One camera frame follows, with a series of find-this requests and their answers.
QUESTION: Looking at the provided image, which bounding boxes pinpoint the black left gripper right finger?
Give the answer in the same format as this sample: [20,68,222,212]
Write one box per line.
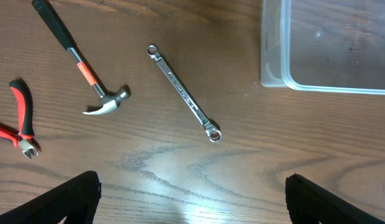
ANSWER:
[285,174,385,224]

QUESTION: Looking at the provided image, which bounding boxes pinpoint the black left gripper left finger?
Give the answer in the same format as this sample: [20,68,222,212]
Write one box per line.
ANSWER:
[0,170,101,224]

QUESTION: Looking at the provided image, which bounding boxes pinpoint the claw hammer black orange handle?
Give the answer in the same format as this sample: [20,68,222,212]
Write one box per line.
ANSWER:
[32,0,131,116]

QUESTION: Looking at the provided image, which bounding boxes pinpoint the silver double ring wrench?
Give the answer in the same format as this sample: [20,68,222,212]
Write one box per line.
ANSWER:
[147,45,222,142]

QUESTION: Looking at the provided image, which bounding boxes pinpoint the clear plastic container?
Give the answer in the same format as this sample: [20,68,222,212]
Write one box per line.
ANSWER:
[260,0,385,95]

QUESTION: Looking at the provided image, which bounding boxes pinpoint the red black handled pliers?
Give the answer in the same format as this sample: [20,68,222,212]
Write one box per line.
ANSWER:
[0,78,40,159]

